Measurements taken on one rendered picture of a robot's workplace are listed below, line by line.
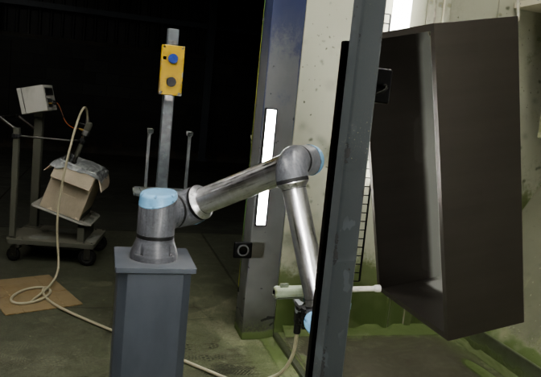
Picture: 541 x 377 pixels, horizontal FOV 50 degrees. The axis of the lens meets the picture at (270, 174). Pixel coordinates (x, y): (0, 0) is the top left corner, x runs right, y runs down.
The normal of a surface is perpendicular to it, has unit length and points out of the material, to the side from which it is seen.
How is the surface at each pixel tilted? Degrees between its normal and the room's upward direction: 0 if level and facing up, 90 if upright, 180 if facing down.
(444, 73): 90
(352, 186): 90
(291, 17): 90
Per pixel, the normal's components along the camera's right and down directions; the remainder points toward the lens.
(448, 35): 0.28, 0.15
